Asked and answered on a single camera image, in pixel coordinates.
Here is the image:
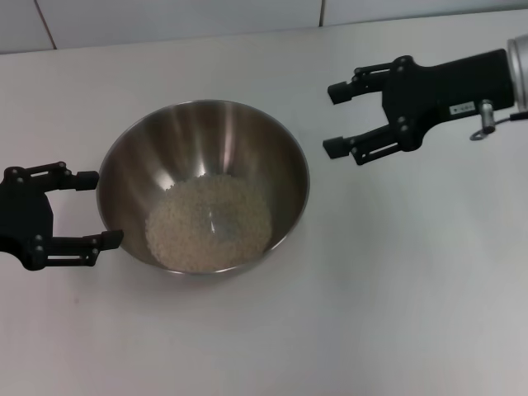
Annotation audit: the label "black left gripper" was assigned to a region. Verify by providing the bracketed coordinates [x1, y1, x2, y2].
[0, 160, 125, 272]

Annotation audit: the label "stainless steel mixing bowl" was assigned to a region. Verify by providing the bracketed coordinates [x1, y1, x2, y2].
[97, 98, 312, 279]

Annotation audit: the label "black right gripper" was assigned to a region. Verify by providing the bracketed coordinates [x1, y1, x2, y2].
[322, 48, 520, 167]

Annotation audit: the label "white rice grains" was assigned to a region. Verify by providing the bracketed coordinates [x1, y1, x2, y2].
[144, 172, 274, 274]

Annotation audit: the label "right gripper cable with plug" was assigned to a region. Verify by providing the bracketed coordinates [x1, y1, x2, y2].
[469, 98, 528, 143]

